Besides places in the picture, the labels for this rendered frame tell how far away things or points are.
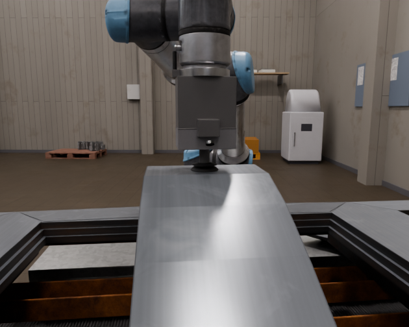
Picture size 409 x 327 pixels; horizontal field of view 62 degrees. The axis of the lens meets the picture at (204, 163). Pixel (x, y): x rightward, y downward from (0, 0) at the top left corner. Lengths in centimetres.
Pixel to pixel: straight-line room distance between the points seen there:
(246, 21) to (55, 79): 493
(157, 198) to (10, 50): 965
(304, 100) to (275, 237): 688
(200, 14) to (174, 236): 29
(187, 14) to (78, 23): 893
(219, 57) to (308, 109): 673
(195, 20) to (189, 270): 32
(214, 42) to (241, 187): 20
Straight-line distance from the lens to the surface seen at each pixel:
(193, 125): 48
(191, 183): 46
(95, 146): 829
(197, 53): 48
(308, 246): 118
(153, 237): 38
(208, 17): 49
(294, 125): 705
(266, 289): 35
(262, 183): 47
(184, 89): 48
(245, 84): 95
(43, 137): 962
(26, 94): 976
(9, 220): 93
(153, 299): 33
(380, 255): 75
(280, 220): 41
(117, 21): 63
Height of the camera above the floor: 112
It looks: 9 degrees down
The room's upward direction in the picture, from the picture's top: straight up
